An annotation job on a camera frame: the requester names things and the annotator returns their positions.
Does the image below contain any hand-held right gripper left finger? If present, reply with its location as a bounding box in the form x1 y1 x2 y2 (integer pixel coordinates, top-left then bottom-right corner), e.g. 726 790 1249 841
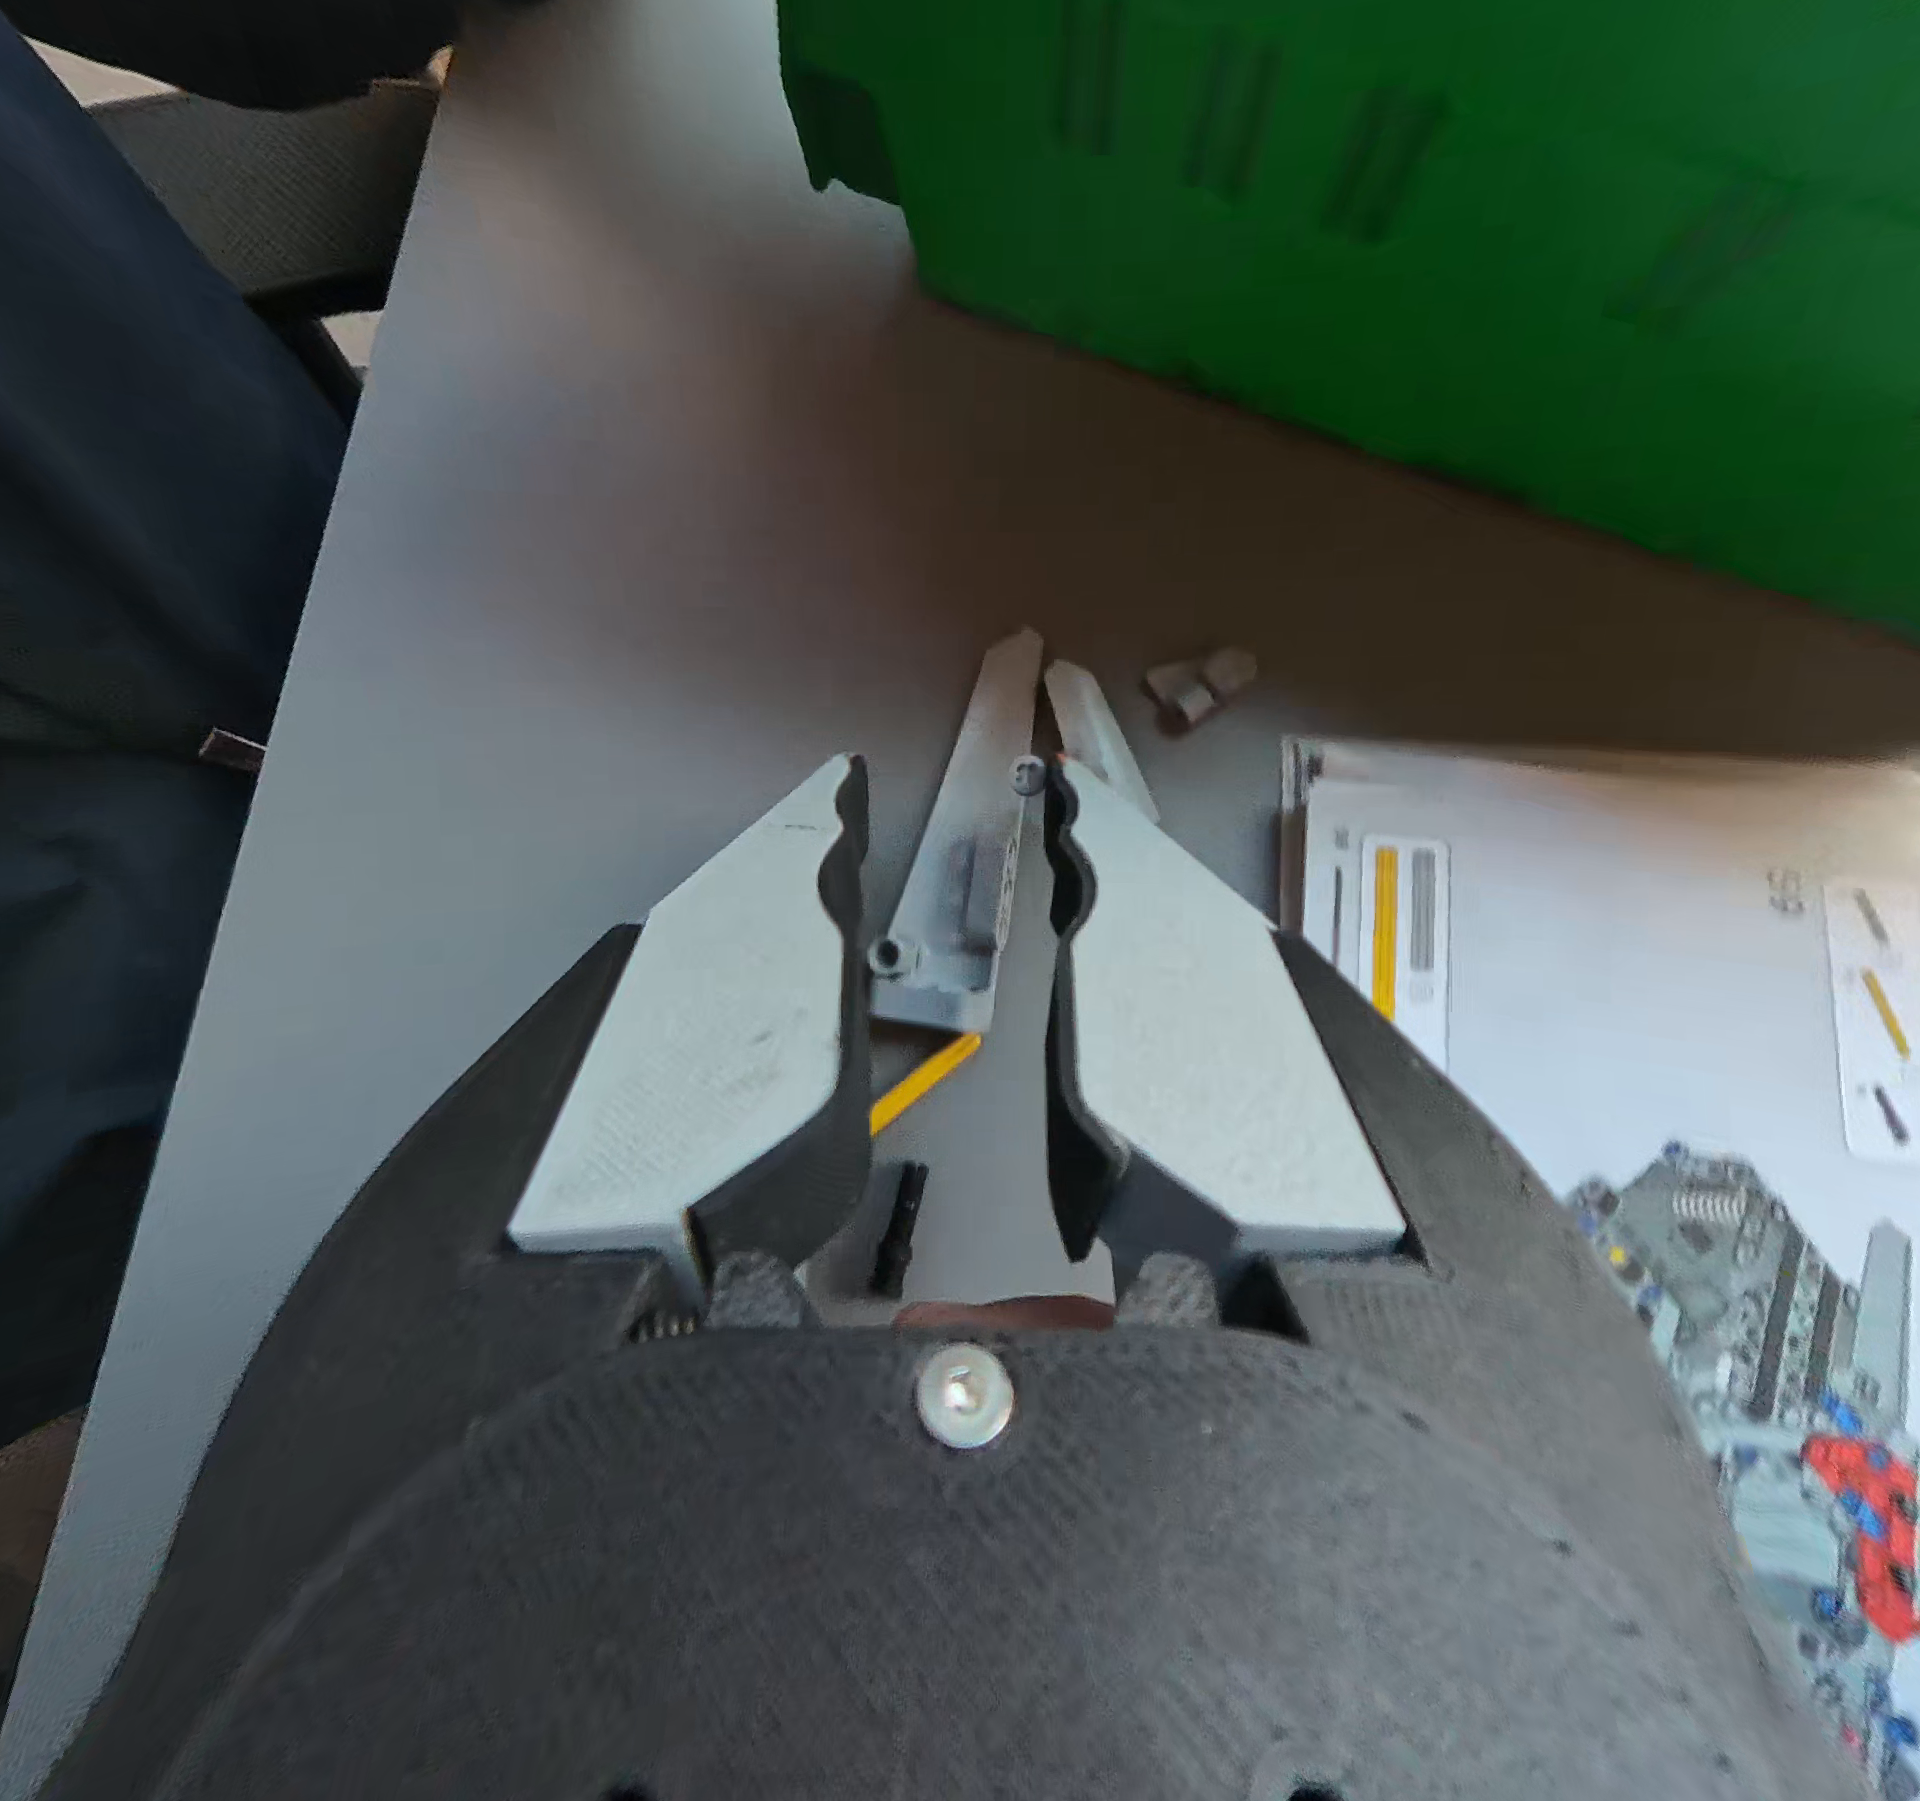
506 753 878 1301

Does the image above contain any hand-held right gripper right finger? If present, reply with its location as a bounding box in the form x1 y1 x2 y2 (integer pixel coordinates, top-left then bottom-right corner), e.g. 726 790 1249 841
1038 755 1416 1270

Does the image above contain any grey lego wing assembly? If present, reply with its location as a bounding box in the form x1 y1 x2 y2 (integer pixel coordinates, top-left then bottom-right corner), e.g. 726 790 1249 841
867 627 1159 1034

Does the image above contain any small grey lego piece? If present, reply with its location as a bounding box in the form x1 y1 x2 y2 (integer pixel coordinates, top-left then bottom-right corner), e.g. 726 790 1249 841
1143 648 1259 735

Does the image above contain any yellow lego axle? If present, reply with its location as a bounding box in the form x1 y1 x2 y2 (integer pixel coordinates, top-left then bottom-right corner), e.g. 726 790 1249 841
870 1032 985 1135

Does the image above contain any black lego pin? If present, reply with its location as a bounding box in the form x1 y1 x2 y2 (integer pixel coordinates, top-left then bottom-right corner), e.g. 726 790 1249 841
873 1160 928 1297

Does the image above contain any open lego instruction booklet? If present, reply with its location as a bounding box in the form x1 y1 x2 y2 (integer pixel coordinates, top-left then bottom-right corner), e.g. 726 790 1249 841
1282 735 1920 1801

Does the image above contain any person's leg in dark trousers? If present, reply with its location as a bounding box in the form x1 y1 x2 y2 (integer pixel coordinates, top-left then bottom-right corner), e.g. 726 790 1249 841
0 16 361 1444

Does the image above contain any green plastic box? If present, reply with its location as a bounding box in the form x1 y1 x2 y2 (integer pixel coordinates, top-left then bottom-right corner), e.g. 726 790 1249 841
768 0 1920 633

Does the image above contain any grey fabric chair seat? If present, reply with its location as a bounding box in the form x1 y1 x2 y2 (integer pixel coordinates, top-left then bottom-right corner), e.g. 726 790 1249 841
89 55 452 317

